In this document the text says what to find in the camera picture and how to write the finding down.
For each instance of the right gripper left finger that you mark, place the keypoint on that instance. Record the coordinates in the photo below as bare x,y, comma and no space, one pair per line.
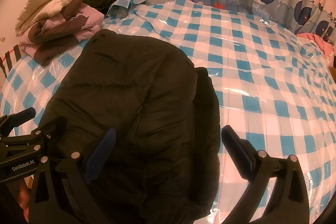
60,193

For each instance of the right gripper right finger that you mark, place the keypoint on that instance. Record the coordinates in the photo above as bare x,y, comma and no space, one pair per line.
288,202

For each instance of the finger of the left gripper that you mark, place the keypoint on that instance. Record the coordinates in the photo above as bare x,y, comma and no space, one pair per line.
8,122
47,133

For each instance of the black puffer jacket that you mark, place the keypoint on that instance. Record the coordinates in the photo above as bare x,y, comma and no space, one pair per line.
146,123

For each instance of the pink clothes by curtain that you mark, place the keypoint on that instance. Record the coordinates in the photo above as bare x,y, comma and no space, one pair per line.
325,47

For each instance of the person left hand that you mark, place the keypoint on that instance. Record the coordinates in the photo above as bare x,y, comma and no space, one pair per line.
23,198

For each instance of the striped pillow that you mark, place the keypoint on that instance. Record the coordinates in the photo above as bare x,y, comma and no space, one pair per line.
10,58

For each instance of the pink brown folded jacket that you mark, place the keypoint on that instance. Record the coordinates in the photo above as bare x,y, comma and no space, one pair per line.
48,38

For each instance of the blue white checkered bed cover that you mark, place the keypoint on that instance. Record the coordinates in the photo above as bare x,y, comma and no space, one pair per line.
273,87

